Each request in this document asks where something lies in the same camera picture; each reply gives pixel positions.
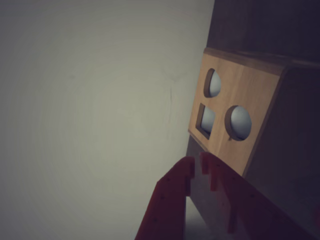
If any wooden shape sorter box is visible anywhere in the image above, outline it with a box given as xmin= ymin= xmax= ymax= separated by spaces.
xmin=186 ymin=47 xmax=320 ymax=230

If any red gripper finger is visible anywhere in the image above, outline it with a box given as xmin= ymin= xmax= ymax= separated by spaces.
xmin=199 ymin=151 xmax=320 ymax=240
xmin=134 ymin=156 xmax=196 ymax=240

